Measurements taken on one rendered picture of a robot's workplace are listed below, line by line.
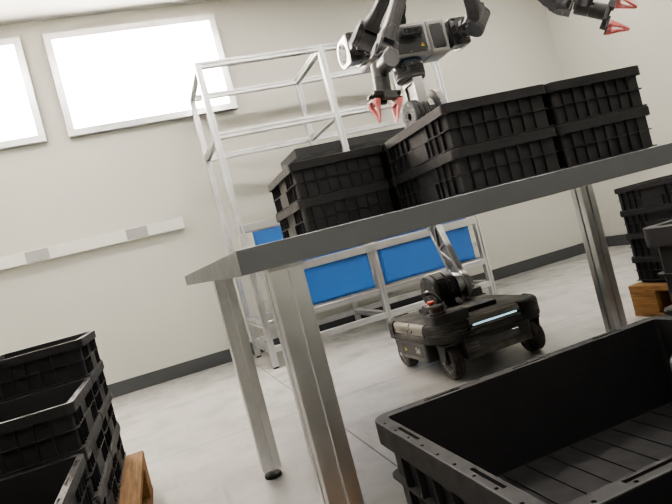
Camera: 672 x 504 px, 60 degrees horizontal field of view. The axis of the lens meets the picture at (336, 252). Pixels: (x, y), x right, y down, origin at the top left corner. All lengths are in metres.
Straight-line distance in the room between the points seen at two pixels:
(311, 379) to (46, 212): 3.82
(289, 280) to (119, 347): 3.67
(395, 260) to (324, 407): 3.07
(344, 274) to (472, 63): 2.61
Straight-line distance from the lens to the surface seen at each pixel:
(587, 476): 0.69
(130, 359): 4.60
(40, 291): 4.63
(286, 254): 0.92
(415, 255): 4.09
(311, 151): 3.96
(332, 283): 3.87
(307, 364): 0.98
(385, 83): 2.03
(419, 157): 1.61
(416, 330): 2.60
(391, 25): 2.12
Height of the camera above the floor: 0.67
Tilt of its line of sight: 1 degrees down
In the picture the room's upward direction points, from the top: 15 degrees counter-clockwise
